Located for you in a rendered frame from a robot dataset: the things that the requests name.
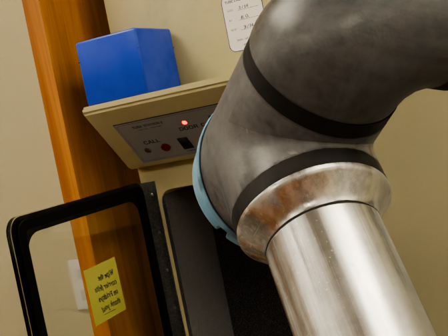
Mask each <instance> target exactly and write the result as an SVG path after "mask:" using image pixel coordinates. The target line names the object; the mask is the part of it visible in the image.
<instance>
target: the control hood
mask: <svg viewBox="0 0 448 336"><path fill-rule="evenodd" d="M231 75H232V74H230V75H224V76H221V77H216V78H212V79H207V80H204V81H198V82H194V83H190V84H186V85H180V86H177V87H172V88H168V89H163V90H159V91H154V92H150V93H145V94H142V95H136V96H133V97H128V98H124V99H119V100H115V101H110V102H106V103H101V104H98V105H92V106H88V107H84V108H83V110H82V112H83V115H84V116H85V117H86V118H87V120H88V121H89V122H90V123H91V124H92V126H94V128H95V129H96V130H97V131H98V132H99V134H100V135H101V136H102V138H104V140H106V142H107V143H108V144H109V145H110V147H111V148H112V149H113V150H114V152H116V154H117V155H118V156H119V157H120V158H121V160H122V161H123V162H124V163H125V164H126V166H128V168H131V169H137V168H142V167H148V166H152V165H159V164H164V163H170V162H174V161H182V160H186V159H192V158H195V155H196V153H194V154H190V155H184V156H179V157H173V158H168V159H162V160H158V161H151V162H146V163H144V162H142V160H140V158H139V157H138V156H137V154H136V153H135V152H134V150H132V148H131V147H130V146H129V145H128V144H127V142H126V141H125V140H124V138H122V136H121V135H120V134H119V133H118V131H117V130H116V129H115V128H114V126H113V125H118V124H122V123H128V122H131V121H137V120H141V119H146V118H150V117H156V116H160V115H166V114H169V113H175V112H178V111H184V110H188V109H194V108H198V107H203V106H207V105H213V104H216V103H218V102H219V100H220V98H221V96H222V94H223V92H224V90H225V88H226V86H227V84H228V82H229V79H230V77H231Z"/></svg>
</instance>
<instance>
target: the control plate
mask: <svg viewBox="0 0 448 336"><path fill-rule="evenodd" d="M217 104H218V103H216V104H213V105H207V106H203V107H198V108H194V109H188V110H184V111H178V112H175V113H169V114H166V115H160V116H156V117H150V118H146V119H141V120H137V121H131V122H128V123H122V124H118V125H113V126H114V128H115V129H116V130H117V131H118V133H119V134H120V135H121V136H122V138H124V140H125V141H126V142H127V144H128V145H129V146H130V147H131V148H132V150H134V152H135V153H136V154H137V156H138V157H139V158H140V160H142V162H144V163H146V162H151V161H158V160H162V159H168V158H173V157H179V156H184V155H190V154H194V153H196V152H197V146H198V142H199V138H200V136H201V133H202V130H203V128H204V126H205V124H206V122H207V121H208V119H209V118H208V115H210V114H213V113H214V111H215V109H216V107H217ZM182 120H186V121H188V125H183V124H181V121H182ZM182 137H187V138H188V140H190V142H191V143H192V145H193V146H194V148H190V149H184V148H183V147H182V146H181V144H180V143H179V142H178V140H177V139H178V138H182ZM164 143H166V144H168V145H170V146H171V149H170V150H169V151H164V150H162V148H161V145H162V144H164ZM145 148H150V149H151V152H150V153H147V152H145Z"/></svg>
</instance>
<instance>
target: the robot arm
mask: <svg viewBox="0 0 448 336"><path fill-rule="evenodd" d="M422 89H436V90H441V91H448V0H270V2H268V4H267V5H266V6H265V7H264V8H263V10H262V12H261V13H260V15H259V16H258V18H257V20H256V22H255V24H254V26H253V28H252V30H251V34H250V37H249V39H248V41H247V43H246V46H245V48H244V50H243V52H242V54H241V56H240V58H239V60H238V62H237V64H236V66H235V68H234V71H233V73H232V75H231V77H230V79H229V82H228V84H227V86H226V88H225V90H224V92H223V94H222V96H221V98H220V100H219V102H218V104H217V107H216V109H215V111H214V113H213V114H212V115H211V116H210V118H209V119H208V121H207V122H206V124H205V126H204V128H203V130H202V133H201V136H200V138H199V142H198V146H197V152H196V155H195V158H194V162H193V172H192V178H193V188H194V192H195V196H196V198H197V201H198V204H199V206H200V208H201V210H202V212H203V213H204V215H205V216H206V218H207V219H208V220H209V222H210V223H211V224H212V226H214V228H216V229H218V228H222V229H224V230H225V231H226V232H227V234H226V238H227V239H228V240H230V241H231V242H233V243H234V244H236V245H238V246H240V247H241V249H242V250H243V252H244V253H245V254H246V255H248V256H249V257H250V258H252V259H254V260H256V261H259V262H262V263H265V264H268V265H269V268H270V270H271V274H272V276H273V280H274V282H275V285H276V288H277V291H278V294H279V297H280V300H281V302H282V305H283V308H284V311H285V314H286V317H287V320H288V322H289V326H290V328H291V332H292V334H293V336H436V334H435V331H434V329H433V327H432V325H431V322H430V320H429V318H428V316H427V314H426V312H425V310H424V308H423V306H422V304H421V301H420V299H419V297H418V295H417V292H416V290H415V288H414V286H413V284H412V282H411V280H410V278H409V276H408V274H407V271H406V269H405V267H404V265H403V262H402V260H401V258H400V256H399V254H398V252H397V250H396V248H395V246H394V244H393V241H392V239H391V237H390V235H389V232H388V230H387V228H386V226H385V224H384V222H383V218H384V216H385V214H386V212H387V211H388V208H389V206H390V204H391V186H390V184H389V182H388V180H387V177H386V175H385V173H384V171H383V169H382V167H381V165H380V163H379V161H378V159H377V157H376V155H375V153H374V150H373V144H374V141H375V140H376V138H377V137H378V135H379V134H380V132H381V131H382V129H383V128H384V126H385V125H386V124H387V122H388V120H389V119H390V117H391V116H392V114H393V113H394V112H395V110H396V108H397V106H398V104H400V102H402V100H404V99H405V98H406V97H408V96H410V95H411V94H413V93H414V92H416V91H420V90H422Z"/></svg>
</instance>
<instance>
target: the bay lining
mask: <svg viewBox="0 0 448 336"><path fill-rule="evenodd" d="M162 202H163V210H164V213H165V219H166V223H167V229H168V233H169V239H170V243H171V249H172V253H173V258H174V262H175V268H176V272H177V278H178V282H179V288H180V292H181V298H182V302H183V308H184V312H185V318H186V322H187V328H188V332H189V336H293V334H292V332H291V328H290V326H289V322H288V320H287V317H286V314H285V311H284V308H283V305H282V302H281V300H280V297H279V294H278V291H277V288H276V285H275V282H274V280H273V276H272V274H271V270H270V268H269V265H268V264H265V263H262V262H259V261H256V260H254V259H252V258H250V257H249V256H248V255H246V254H245V253H244V252H243V250H242V249H241V247H240V246H238V245H236V244H234V243H233V242H231V241H230V240H228V239H227V238H226V234H227V232H226V231H225V230H224V229H222V228H218V229H216V228H214V226H212V224H211V223H210V222H209V220H208V219H207V218H206V216H205V215H204V213H203V212H202V210H201V208H200V206H199V204H198V201H197V198H196V196H195V192H194V188H193V185H191V186H188V187H185V188H182V189H179V190H176V191H172V192H170V193H166V194H164V196H163V200H162Z"/></svg>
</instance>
